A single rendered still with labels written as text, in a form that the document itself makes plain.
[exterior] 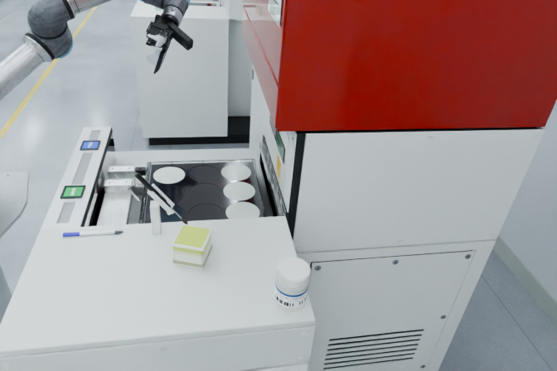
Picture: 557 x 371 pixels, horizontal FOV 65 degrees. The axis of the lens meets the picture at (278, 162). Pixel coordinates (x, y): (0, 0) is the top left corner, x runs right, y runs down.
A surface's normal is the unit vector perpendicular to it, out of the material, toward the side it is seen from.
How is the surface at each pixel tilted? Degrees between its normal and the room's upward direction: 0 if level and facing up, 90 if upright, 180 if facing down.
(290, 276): 0
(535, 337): 0
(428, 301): 90
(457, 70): 90
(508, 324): 0
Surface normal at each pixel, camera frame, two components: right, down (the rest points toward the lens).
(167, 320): 0.07, -0.84
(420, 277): 0.17, 0.53
